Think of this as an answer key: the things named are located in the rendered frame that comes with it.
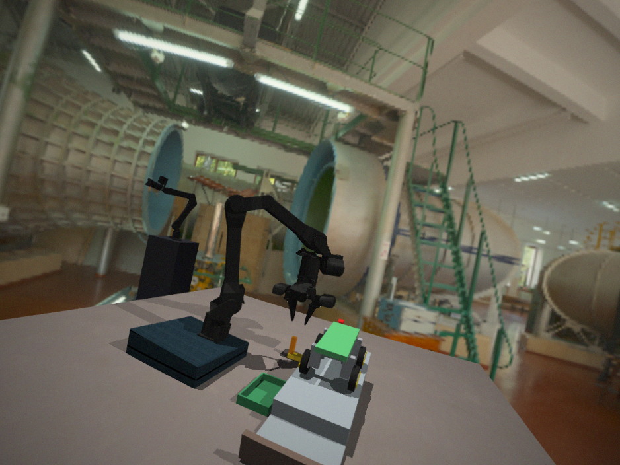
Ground green wheeled trolley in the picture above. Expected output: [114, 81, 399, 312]
[298, 321, 367, 392]

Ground yellow wheel chock with orange handle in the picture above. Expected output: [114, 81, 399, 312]
[288, 336, 302, 363]

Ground green tray floor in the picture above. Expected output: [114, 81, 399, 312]
[245, 380, 281, 406]

